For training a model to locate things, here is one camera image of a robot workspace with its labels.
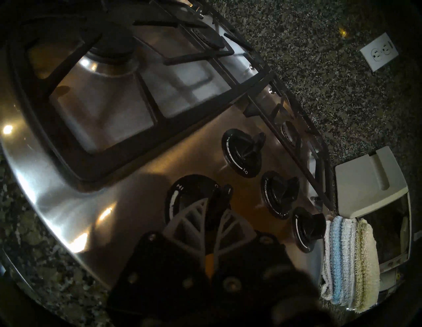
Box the white toaster oven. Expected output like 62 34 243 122
335 146 412 292

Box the black stove knob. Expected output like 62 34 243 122
164 174 234 231
292 207 327 253
260 170 300 220
222 129 266 178

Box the stainless steel gas cooktop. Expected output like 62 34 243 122
0 0 333 290

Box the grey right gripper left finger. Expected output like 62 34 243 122
107 198 213 317

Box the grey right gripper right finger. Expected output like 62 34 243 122
213 208 297 297

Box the black cast iron grate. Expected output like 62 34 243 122
244 76 335 211
7 0 276 185

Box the white wall outlet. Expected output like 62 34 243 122
359 32 399 72

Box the folded blue cloth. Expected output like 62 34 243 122
320 216 358 307

